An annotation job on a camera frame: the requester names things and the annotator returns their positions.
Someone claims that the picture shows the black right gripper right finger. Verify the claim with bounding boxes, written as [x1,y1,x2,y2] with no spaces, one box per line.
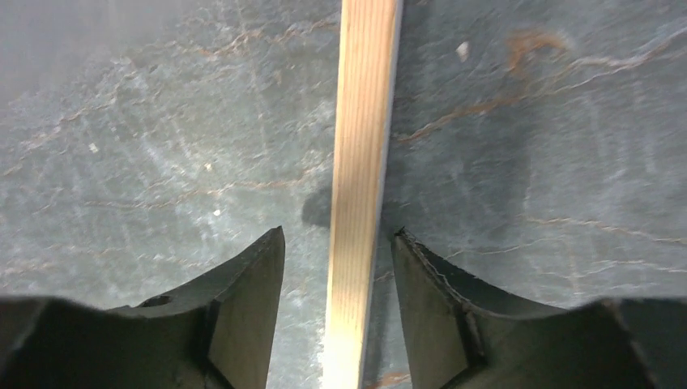
[391,230,686,388]

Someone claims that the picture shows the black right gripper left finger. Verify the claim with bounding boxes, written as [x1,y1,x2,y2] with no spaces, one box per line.
[1,227,285,388]

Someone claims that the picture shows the light wooden picture frame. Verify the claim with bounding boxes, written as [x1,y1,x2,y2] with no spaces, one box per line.
[322,0,403,389]

